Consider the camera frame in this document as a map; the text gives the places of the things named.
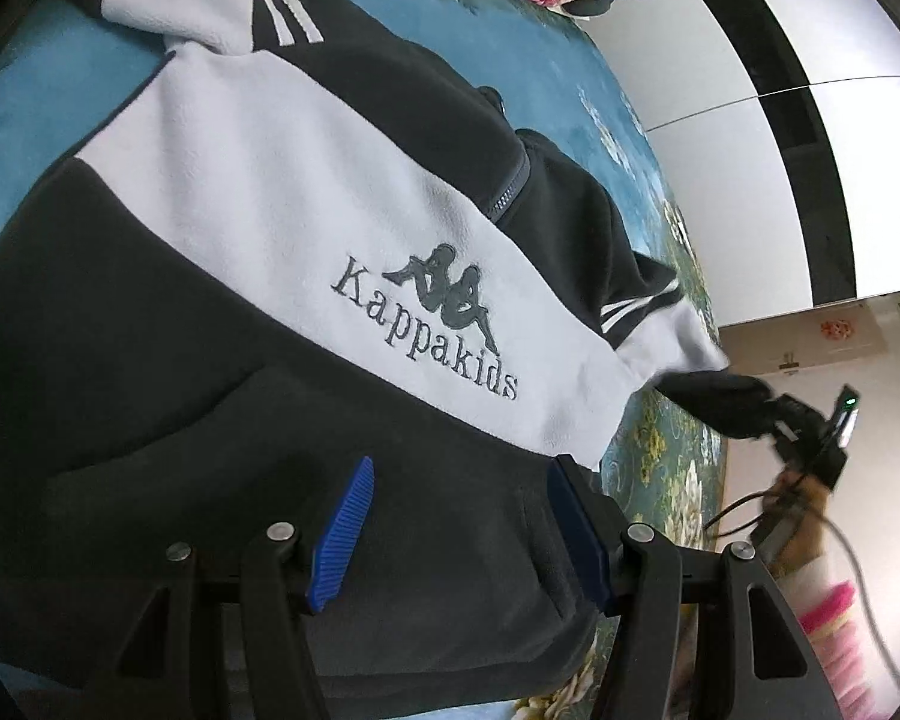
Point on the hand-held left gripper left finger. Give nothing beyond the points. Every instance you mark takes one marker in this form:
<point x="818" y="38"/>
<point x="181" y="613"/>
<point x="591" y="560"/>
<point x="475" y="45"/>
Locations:
<point x="342" y="532"/>

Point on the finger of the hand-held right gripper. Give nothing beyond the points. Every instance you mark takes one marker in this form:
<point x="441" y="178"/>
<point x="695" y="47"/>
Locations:
<point x="778" y="416"/>

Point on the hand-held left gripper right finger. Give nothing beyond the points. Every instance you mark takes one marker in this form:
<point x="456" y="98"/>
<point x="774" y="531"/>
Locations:
<point x="576" y="532"/>

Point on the black and white fleece sweatshirt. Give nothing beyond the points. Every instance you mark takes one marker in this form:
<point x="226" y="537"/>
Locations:
<point x="255" y="240"/>

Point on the person's right forearm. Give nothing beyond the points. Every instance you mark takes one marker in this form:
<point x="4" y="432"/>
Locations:
<point x="844" y="630"/>

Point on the person's right hand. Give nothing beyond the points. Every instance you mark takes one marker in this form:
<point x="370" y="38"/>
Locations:
<point x="799" y="495"/>

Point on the blue floral blanket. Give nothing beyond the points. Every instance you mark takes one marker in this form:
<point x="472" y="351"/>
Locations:
<point x="562" y="90"/>

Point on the red wall decoration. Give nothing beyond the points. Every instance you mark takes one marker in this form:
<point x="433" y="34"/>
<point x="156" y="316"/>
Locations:
<point x="836" y="330"/>

